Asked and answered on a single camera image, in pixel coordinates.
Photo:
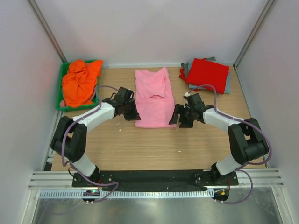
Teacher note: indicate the pink t shirt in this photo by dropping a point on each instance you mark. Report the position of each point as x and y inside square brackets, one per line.
[154, 99]

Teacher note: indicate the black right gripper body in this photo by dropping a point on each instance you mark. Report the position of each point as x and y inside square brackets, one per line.
[189, 110]

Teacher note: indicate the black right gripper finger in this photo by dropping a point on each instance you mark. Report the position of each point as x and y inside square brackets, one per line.
[176, 113]
[185, 120]

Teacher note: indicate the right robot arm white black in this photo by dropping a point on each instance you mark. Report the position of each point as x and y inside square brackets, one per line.
[246, 140]

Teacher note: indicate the folded red t shirt top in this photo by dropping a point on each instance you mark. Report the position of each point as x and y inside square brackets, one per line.
[203, 71]

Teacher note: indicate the white slotted cable duct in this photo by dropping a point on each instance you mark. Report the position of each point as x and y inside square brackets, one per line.
[93, 194]

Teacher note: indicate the green plastic bin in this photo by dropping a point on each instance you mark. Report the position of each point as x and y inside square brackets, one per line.
[63, 70]

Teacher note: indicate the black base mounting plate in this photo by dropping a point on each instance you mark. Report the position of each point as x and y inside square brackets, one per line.
[165, 180]

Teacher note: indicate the aluminium frame post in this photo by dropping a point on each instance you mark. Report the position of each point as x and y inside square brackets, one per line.
[41, 19]
[256, 28]

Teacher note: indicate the left aluminium frame post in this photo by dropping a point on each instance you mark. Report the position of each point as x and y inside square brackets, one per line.
[41, 19]

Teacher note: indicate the folded red t shirt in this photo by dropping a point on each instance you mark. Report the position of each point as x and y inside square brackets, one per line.
[203, 71]
[184, 71]

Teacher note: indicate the folded red t shirt bottom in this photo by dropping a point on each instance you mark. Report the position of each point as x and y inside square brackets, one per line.
[184, 71]

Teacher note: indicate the right aluminium frame post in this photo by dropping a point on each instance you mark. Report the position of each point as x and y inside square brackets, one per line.
[256, 28]

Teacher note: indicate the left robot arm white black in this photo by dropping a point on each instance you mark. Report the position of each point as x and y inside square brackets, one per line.
[69, 140]

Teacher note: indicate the folded grey t shirt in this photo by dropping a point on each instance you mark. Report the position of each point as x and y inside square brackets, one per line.
[228, 88]

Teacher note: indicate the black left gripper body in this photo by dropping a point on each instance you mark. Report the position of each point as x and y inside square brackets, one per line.
[124, 103]

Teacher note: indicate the orange t shirt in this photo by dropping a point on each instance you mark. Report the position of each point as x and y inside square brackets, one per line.
[78, 85]

